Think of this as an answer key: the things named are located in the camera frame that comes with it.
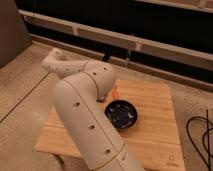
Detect black floor cables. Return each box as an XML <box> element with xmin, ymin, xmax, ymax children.
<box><xmin>185</xmin><ymin>109</ymin><xmax>213</xmax><ymax>171</ymax></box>

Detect wooden table board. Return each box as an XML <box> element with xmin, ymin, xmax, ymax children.
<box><xmin>35</xmin><ymin>79</ymin><xmax>186</xmax><ymax>171</ymax></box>

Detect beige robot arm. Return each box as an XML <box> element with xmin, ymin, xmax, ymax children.
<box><xmin>42</xmin><ymin>48</ymin><xmax>145</xmax><ymax>171</ymax></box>

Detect white shelf rail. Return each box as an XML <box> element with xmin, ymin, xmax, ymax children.
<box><xmin>19</xmin><ymin>10</ymin><xmax>213</xmax><ymax>71</ymax></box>

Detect black frying pan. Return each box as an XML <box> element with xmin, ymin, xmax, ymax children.
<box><xmin>104</xmin><ymin>86</ymin><xmax>138</xmax><ymax>129</ymax></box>

